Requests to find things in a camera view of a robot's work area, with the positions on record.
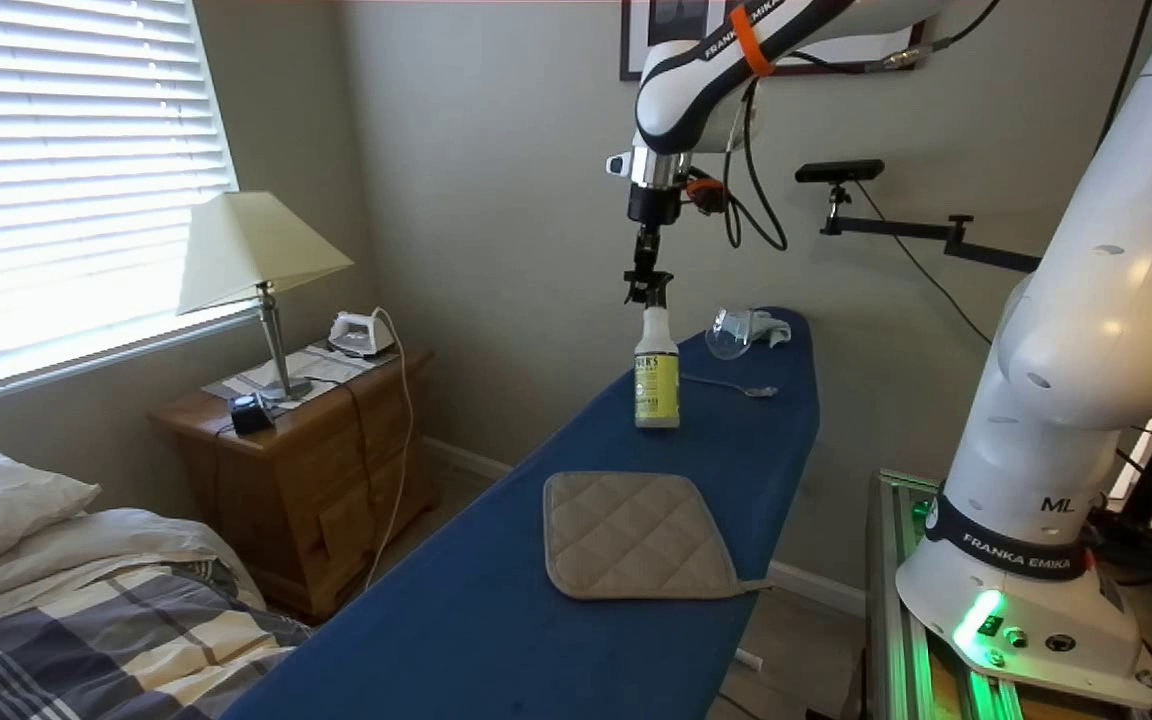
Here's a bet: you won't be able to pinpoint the small black box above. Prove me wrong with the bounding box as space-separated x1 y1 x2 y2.
229 390 278 439

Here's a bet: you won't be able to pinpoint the blue ironing board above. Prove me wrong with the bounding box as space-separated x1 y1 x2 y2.
221 306 822 720

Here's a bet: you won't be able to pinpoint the clear plastic cup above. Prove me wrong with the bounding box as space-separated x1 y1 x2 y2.
702 306 755 362

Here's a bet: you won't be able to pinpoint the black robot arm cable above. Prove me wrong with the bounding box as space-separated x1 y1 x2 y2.
678 77 790 254

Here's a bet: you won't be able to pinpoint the orange strap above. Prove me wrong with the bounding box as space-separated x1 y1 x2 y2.
724 0 777 79

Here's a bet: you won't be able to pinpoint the white clothes iron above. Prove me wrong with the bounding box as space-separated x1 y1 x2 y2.
323 303 400 362

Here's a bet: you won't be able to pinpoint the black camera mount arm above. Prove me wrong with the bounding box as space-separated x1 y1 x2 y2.
817 179 1047 274

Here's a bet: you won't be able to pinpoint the black camera cable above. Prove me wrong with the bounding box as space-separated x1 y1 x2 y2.
852 179 994 349

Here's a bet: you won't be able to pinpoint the aluminium robot stand frame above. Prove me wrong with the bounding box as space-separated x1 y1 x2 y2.
858 464 1152 720

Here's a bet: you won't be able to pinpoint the black framed wall picture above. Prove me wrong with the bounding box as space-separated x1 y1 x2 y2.
614 0 937 79

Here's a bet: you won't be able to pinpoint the white iron cord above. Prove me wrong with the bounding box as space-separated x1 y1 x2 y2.
356 303 423 591

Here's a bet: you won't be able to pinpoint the white bed sheet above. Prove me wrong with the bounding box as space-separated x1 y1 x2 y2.
0 504 269 630

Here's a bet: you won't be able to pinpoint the white papers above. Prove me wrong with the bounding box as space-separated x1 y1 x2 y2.
205 340 383 407

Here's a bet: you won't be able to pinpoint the white spray bottle yellow label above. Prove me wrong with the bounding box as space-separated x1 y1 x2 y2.
627 279 688 430

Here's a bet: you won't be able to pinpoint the beige quilted pot holder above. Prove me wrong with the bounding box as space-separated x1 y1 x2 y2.
541 464 777 599

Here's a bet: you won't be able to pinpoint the black exterior camera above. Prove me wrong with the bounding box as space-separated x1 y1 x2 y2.
790 157 888 188

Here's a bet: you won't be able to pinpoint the silver metal spoon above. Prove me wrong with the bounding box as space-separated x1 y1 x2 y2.
683 369 782 404

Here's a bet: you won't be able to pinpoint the cream shade table lamp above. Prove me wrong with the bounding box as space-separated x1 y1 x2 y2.
173 188 356 404

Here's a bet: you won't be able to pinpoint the plaid bed blanket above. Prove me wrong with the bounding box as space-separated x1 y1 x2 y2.
0 557 316 720

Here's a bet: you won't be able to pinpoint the wooden nightstand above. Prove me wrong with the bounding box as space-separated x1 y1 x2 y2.
151 349 438 624

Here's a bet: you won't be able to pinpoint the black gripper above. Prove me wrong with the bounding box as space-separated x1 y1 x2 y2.
619 179 688 306

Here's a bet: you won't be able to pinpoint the white window blinds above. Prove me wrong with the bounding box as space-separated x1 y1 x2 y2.
0 0 248 407

